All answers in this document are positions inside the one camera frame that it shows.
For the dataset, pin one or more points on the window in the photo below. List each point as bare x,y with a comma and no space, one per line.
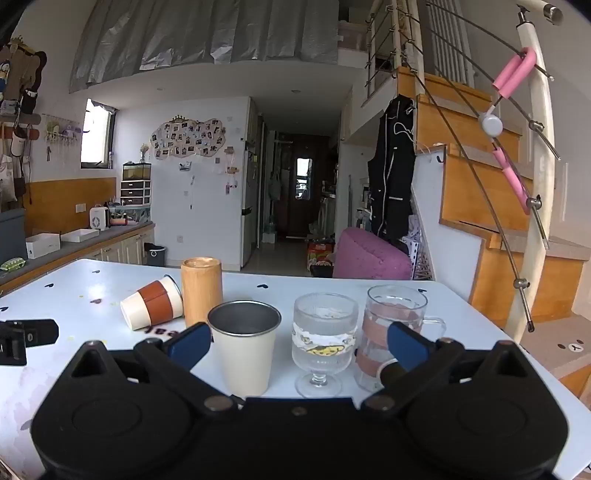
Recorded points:
97,134

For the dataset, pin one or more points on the fish tank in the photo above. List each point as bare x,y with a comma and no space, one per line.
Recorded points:
136,171

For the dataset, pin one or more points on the bear print stair mat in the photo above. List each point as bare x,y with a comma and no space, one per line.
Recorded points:
561,341

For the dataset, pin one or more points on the green packet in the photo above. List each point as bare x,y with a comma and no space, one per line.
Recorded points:
13,264

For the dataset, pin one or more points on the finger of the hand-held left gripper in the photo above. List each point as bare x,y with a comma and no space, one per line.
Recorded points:
27,334

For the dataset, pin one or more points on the black coat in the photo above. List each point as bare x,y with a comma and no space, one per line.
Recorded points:
390,184

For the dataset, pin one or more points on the white drawer organizer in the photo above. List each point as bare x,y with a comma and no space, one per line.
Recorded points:
135,193

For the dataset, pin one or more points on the cream steel cup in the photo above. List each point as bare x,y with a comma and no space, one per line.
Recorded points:
244,350

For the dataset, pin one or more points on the bamboo cup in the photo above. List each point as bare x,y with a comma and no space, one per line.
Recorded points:
202,290

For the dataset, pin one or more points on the wooden staircase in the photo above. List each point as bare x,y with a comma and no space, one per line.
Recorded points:
485,207

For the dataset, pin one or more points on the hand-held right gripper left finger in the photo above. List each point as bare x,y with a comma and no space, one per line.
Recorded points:
191,345

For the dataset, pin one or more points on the pink sofa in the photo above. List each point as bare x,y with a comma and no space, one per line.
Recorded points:
369,256

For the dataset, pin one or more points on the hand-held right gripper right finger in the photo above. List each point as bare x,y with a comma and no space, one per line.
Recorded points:
406,344

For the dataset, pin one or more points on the white stair railing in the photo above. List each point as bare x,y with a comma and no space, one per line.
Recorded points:
538,184

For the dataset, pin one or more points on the white tote bag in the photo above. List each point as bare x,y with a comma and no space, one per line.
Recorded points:
6,177

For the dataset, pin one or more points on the white radiator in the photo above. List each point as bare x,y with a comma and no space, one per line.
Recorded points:
450,41

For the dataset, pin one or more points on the flat white box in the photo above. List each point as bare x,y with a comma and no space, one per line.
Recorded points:
79,235

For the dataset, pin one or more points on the small white appliance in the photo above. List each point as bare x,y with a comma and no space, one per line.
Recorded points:
98,218

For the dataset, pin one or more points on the black trash bin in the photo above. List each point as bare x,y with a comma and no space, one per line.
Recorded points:
156,254

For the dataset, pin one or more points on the white cup with brown sleeve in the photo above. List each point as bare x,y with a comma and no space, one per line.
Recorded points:
152,302

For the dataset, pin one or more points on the loft railing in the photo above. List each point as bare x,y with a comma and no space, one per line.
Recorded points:
390,46

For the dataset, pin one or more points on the cartoon print glass goblet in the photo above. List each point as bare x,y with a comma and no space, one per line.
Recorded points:
323,341

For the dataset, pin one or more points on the kitchen counter cabinet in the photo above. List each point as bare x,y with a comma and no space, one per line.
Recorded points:
92,247

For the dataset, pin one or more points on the red box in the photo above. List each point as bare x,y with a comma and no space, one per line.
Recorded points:
319,253

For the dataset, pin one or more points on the pink padded hoop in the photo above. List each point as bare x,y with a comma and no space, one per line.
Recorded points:
510,138

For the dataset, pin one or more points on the dark grey box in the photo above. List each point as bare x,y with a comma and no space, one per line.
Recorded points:
11,235

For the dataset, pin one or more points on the cloud-shaped photo board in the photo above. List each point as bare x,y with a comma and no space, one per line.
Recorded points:
187,138

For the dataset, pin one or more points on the glass mug with brown bands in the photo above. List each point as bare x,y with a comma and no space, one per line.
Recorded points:
376,323

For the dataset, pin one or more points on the grey curtain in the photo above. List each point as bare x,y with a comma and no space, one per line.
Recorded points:
203,37

